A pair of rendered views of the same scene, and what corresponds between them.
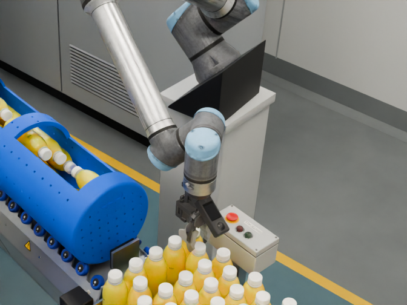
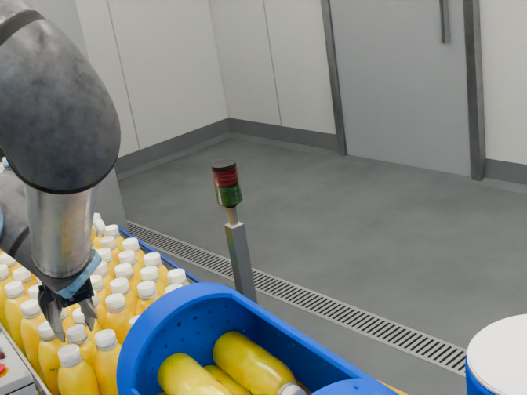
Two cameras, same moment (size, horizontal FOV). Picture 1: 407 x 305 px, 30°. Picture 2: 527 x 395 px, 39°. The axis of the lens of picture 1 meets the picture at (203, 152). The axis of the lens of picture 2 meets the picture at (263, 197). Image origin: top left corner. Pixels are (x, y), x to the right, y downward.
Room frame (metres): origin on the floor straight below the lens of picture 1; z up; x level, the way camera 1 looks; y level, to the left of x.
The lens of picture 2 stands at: (2.74, 0.73, 1.80)
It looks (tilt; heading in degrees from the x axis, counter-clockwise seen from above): 21 degrees down; 196
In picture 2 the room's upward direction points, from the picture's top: 9 degrees counter-clockwise
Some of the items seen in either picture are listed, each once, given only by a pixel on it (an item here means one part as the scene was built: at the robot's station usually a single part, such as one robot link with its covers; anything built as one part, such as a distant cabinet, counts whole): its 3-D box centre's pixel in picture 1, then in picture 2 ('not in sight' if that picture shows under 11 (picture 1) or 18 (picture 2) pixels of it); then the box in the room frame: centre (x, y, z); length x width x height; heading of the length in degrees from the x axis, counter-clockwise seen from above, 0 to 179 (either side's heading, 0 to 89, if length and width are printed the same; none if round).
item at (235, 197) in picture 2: not in sight; (228, 192); (1.13, 0.18, 1.18); 0.06 x 0.06 x 0.05
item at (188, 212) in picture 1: (195, 203); (62, 269); (1.64, 0.01, 1.25); 0.09 x 0.08 x 0.12; 46
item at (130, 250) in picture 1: (123, 259); not in sight; (1.65, 0.21, 0.99); 0.10 x 0.02 x 0.12; 136
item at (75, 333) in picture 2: (198, 248); (76, 334); (1.62, -0.01, 1.09); 0.04 x 0.04 x 0.02
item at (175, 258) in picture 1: (173, 267); (117, 382); (1.63, 0.06, 0.99); 0.07 x 0.07 x 0.19
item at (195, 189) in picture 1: (198, 181); not in sight; (1.63, 0.01, 1.33); 0.10 x 0.09 x 0.05; 136
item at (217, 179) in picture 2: not in sight; (225, 175); (1.13, 0.18, 1.23); 0.06 x 0.06 x 0.04
